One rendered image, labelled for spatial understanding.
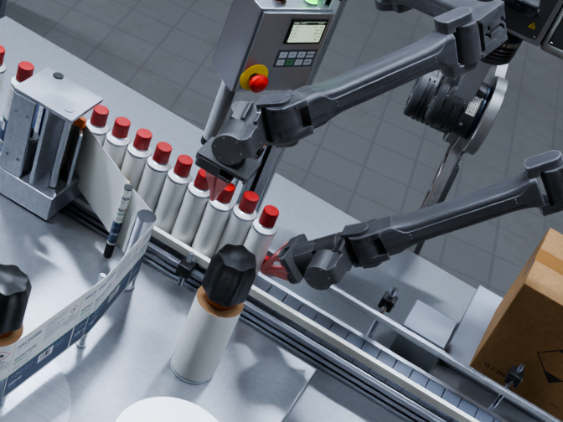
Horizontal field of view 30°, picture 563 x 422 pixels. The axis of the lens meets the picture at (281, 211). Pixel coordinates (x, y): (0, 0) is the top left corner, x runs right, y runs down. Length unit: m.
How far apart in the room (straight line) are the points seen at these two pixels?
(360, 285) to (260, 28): 0.75
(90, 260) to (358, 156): 2.35
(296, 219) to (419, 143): 2.14
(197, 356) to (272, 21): 0.63
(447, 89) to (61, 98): 0.95
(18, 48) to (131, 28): 1.87
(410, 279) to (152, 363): 0.77
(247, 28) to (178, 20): 2.83
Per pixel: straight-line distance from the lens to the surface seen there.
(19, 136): 2.15
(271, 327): 2.19
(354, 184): 4.19
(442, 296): 2.52
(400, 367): 2.22
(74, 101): 2.11
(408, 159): 4.48
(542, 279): 2.23
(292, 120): 1.76
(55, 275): 2.11
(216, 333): 1.90
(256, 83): 1.98
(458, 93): 2.55
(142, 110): 2.68
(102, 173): 2.16
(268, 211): 2.09
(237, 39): 1.99
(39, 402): 1.89
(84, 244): 2.19
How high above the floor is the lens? 2.36
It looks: 37 degrees down
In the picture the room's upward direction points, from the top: 24 degrees clockwise
